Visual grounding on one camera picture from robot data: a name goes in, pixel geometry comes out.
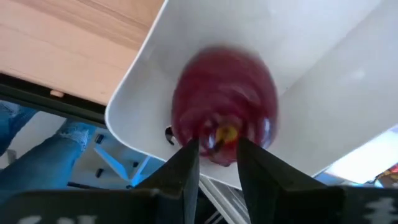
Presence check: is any white furniture base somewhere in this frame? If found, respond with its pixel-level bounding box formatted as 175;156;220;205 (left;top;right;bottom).
70;127;165;190

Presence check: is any person's leg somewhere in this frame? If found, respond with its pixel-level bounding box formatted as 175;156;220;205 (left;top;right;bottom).
0;119;98;200
0;101;38;156

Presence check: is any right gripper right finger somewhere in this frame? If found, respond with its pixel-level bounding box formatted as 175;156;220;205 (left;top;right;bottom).
237;138;345;224

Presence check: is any red apple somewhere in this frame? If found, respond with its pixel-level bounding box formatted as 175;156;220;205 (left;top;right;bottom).
170;45;279;167

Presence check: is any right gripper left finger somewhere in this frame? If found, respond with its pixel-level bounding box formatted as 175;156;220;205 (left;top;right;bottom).
135;139;200;224

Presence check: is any white plastic bin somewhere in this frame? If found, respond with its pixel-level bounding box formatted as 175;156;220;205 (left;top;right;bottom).
104;0;398;190

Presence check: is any grey metal rail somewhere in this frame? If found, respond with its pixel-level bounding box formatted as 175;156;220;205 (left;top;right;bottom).
198;175;249;224

